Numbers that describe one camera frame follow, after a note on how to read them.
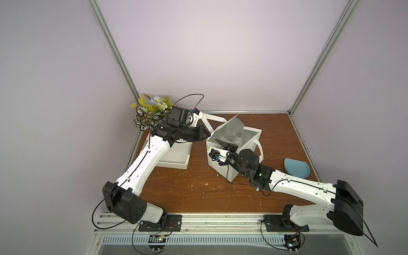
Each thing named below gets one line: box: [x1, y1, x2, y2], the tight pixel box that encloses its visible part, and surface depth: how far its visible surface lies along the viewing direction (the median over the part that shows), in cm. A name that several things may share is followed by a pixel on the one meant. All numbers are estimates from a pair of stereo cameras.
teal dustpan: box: [283, 157, 311, 180], surface depth 93 cm
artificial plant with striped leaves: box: [129, 93, 174, 131], surface depth 87 cm
